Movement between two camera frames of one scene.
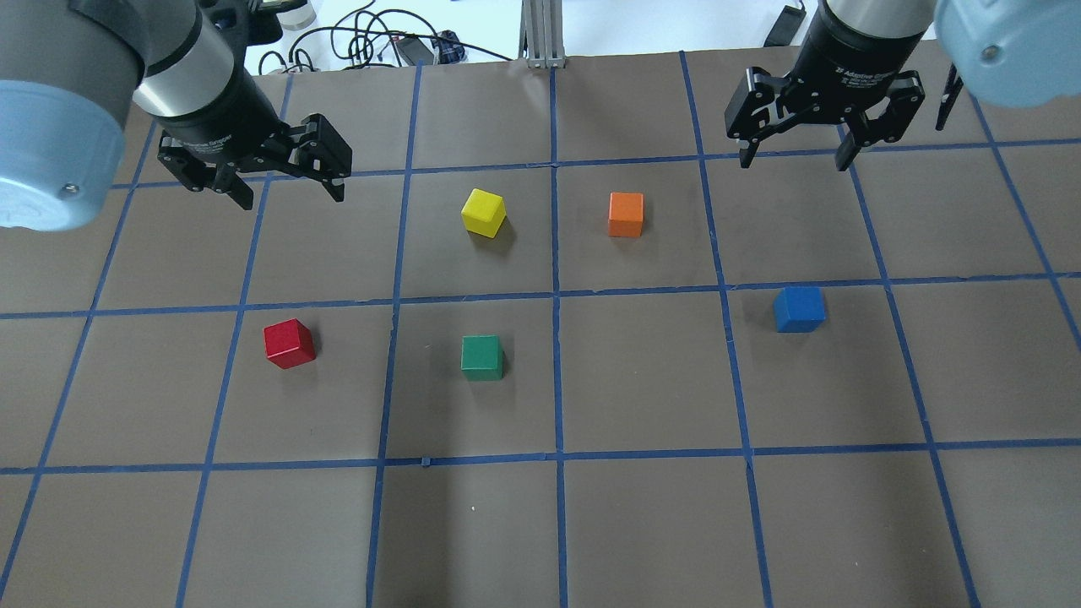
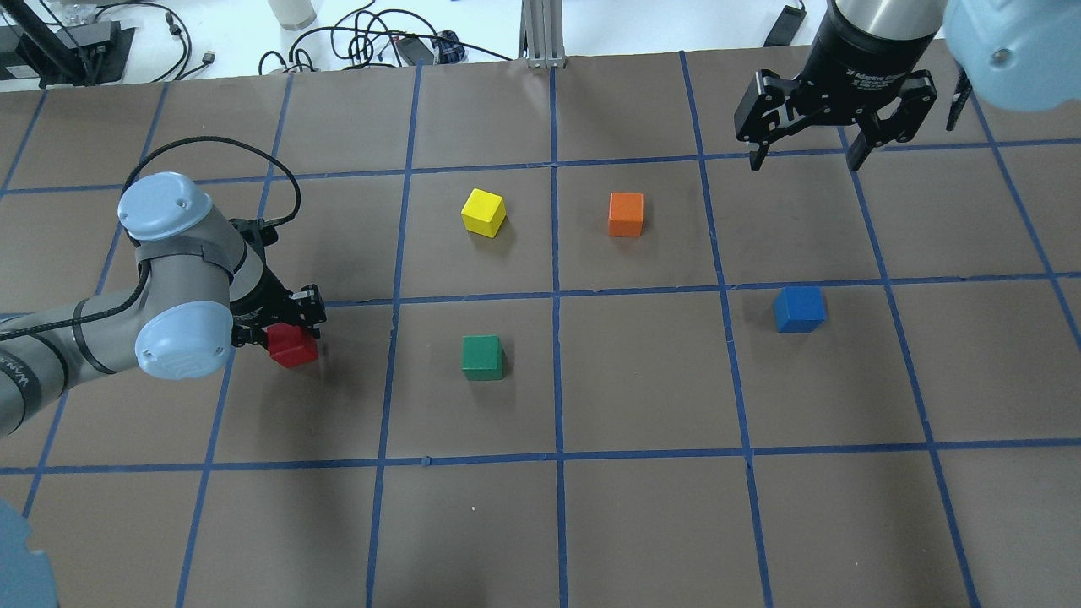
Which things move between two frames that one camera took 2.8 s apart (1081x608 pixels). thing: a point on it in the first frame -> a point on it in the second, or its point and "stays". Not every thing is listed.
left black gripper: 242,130 -> 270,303
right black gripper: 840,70 stays
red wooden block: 289,343 stays
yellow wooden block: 484,213 stays
